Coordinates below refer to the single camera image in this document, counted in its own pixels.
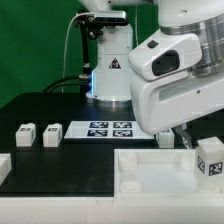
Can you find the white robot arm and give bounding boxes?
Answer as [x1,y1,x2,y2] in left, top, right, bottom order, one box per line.
[78,0,224,141]

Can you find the white left fence block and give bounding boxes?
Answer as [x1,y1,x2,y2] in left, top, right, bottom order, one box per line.
[0,154,12,185]

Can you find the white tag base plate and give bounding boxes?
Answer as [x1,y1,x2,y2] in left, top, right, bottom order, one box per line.
[64,121,153,140]

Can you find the white cable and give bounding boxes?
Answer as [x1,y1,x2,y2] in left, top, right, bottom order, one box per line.
[61,12,87,94]

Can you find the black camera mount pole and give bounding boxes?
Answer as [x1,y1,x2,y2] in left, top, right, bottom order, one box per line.
[80,25,91,77]

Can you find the white square tabletop part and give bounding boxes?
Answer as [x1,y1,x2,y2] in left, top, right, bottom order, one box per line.
[114,149,224,198]

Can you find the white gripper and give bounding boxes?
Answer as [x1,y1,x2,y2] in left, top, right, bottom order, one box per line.
[131,70,224,149]

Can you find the black cables at base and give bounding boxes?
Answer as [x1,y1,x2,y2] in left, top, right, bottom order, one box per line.
[41,75,93,94]

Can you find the white front fence rail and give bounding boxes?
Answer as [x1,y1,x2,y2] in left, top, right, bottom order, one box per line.
[0,198,224,224]

